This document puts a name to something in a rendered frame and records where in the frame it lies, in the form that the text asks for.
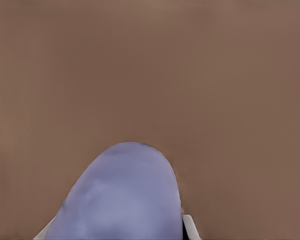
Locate lavender blue rounded object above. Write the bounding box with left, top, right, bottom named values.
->
left=43, top=141, right=184, bottom=240

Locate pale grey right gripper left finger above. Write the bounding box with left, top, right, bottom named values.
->
left=32, top=219, right=55, bottom=240

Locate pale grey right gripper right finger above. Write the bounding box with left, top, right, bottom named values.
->
left=181, top=214, right=202, bottom=240

